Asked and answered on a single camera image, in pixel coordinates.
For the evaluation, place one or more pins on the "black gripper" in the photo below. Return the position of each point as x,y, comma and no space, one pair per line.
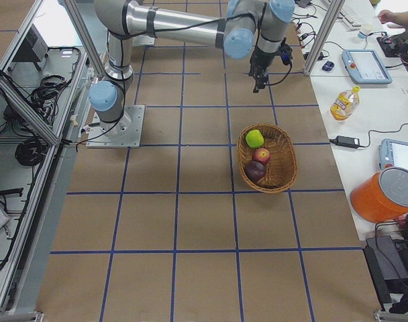
262,61

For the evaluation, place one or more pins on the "green apple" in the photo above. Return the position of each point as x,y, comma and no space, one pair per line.
254,138

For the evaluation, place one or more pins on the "red apple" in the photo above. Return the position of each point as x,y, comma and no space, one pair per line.
261,155

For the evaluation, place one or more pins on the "dark purple apple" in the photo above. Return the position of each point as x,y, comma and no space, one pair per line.
254,170

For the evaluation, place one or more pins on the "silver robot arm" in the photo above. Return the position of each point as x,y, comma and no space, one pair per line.
253,29

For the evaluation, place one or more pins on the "woven wicker basket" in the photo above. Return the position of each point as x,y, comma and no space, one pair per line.
281,169

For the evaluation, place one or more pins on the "small dark blue pouch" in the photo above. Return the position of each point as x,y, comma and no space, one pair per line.
328,66

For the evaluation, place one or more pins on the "orange juice bottle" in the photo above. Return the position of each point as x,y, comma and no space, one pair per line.
345,103

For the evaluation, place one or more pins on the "blue teach pendant far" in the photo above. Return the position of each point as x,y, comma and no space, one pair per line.
365,67

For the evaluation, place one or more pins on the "blue teach pendant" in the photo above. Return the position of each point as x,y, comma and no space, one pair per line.
365,67
393,153

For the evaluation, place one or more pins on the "black power adapter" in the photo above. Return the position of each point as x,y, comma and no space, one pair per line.
347,142

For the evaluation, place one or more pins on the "paper cup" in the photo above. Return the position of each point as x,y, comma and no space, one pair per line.
364,31

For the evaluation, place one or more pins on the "blue teach pendant near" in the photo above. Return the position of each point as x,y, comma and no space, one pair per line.
393,153

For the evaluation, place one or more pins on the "orange bucket with grey lid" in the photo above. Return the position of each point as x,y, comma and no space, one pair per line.
383,196

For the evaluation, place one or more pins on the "aluminium frame post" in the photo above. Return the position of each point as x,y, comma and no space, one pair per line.
324,31

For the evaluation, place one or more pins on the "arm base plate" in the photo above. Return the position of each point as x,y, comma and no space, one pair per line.
126,134

